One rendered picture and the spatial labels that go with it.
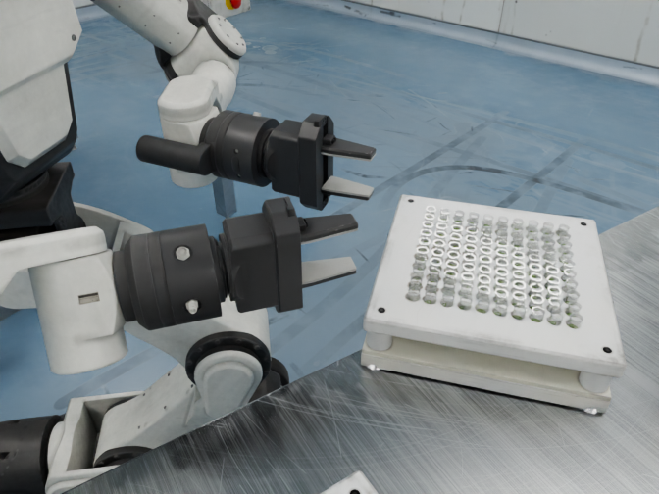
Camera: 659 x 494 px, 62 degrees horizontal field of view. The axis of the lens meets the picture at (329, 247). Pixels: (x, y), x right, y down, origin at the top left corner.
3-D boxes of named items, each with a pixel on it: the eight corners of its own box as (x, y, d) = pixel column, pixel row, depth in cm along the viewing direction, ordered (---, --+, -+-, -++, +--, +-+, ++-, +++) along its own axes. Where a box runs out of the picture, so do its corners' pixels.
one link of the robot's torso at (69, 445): (56, 518, 107) (34, 481, 99) (78, 429, 123) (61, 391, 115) (165, 504, 109) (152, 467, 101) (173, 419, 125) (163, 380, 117)
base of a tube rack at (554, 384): (605, 414, 54) (612, 398, 53) (360, 365, 59) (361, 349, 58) (580, 263, 73) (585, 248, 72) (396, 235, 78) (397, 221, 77)
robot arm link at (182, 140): (261, 174, 79) (193, 159, 82) (255, 102, 72) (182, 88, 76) (218, 214, 70) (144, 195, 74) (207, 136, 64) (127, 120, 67)
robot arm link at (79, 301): (159, 232, 46) (10, 257, 43) (182, 355, 47) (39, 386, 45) (163, 225, 57) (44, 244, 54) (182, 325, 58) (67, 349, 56)
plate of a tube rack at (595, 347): (622, 380, 51) (629, 366, 50) (362, 332, 56) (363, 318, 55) (591, 231, 70) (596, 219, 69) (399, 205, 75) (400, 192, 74)
